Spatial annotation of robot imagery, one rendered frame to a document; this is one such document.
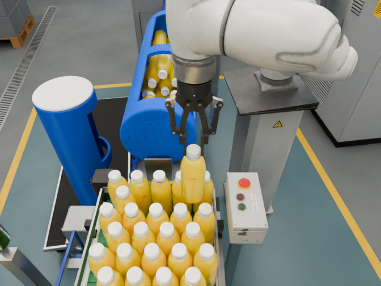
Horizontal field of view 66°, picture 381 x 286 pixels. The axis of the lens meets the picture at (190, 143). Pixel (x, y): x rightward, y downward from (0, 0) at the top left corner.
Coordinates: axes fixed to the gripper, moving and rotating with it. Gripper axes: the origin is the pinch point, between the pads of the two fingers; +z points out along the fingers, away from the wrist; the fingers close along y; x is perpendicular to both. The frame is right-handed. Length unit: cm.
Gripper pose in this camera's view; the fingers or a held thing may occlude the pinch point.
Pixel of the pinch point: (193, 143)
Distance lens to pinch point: 75.6
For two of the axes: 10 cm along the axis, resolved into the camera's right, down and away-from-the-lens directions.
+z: 0.0, 7.1, 7.1
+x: 0.0, 7.1, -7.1
